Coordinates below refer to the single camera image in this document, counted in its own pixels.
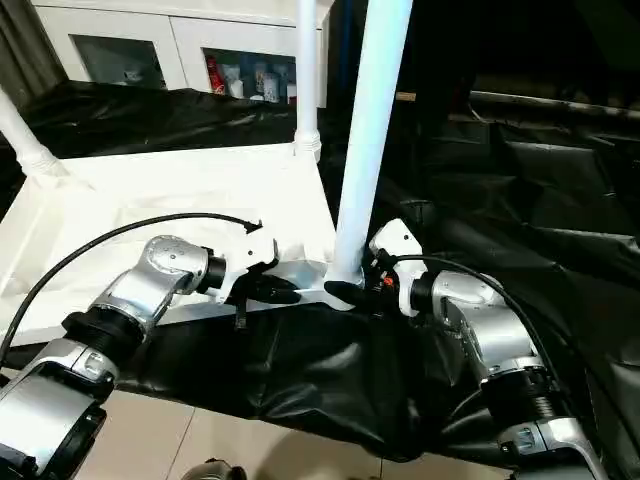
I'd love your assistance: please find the white plastic table leg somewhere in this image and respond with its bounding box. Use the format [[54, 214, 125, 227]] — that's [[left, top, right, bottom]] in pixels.
[[332, 0, 415, 275], [0, 92, 64, 177], [292, 0, 322, 159]]

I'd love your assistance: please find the black work mat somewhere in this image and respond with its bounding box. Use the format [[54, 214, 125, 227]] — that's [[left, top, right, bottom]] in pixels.
[[0, 79, 640, 464]]

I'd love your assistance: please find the black left robot foot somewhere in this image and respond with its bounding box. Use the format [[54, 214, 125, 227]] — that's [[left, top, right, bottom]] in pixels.
[[182, 457, 247, 480]]

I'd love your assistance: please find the red package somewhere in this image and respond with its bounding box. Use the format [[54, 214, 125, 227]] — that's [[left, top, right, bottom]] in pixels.
[[205, 55, 227, 95]]

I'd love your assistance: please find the black box with yellow label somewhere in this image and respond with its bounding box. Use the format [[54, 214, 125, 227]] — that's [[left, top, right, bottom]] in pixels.
[[324, 0, 476, 121]]

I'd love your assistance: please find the white glass-door cabinet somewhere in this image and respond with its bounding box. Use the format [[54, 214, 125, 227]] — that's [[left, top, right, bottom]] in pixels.
[[32, 0, 334, 109]]

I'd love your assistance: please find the grey curtain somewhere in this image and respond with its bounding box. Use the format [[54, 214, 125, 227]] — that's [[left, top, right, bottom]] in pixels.
[[0, 0, 69, 109]]

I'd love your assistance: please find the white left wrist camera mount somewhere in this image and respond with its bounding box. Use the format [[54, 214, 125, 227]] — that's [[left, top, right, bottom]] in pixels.
[[214, 227, 281, 305]]

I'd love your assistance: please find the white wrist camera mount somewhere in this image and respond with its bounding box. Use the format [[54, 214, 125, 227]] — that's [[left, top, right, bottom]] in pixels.
[[214, 227, 281, 305], [367, 217, 429, 318]]

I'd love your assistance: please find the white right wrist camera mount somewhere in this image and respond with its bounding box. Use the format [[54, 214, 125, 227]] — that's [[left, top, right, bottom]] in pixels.
[[367, 217, 429, 318]]

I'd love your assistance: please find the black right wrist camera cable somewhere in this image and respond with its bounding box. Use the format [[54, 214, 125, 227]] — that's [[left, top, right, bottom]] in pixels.
[[379, 253, 606, 451]]

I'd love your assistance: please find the dark metal rail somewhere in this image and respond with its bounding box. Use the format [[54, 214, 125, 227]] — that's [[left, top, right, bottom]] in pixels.
[[469, 89, 640, 121]]

